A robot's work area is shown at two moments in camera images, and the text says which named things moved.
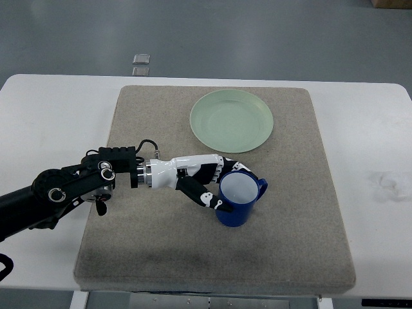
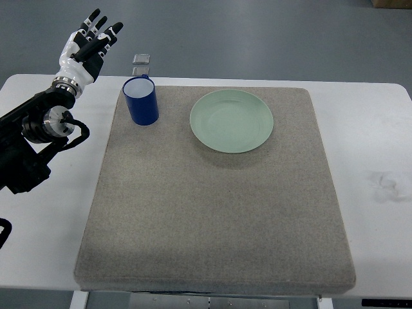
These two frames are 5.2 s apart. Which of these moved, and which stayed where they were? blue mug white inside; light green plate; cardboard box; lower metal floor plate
Moved: blue mug white inside
Stayed: light green plate; lower metal floor plate; cardboard box
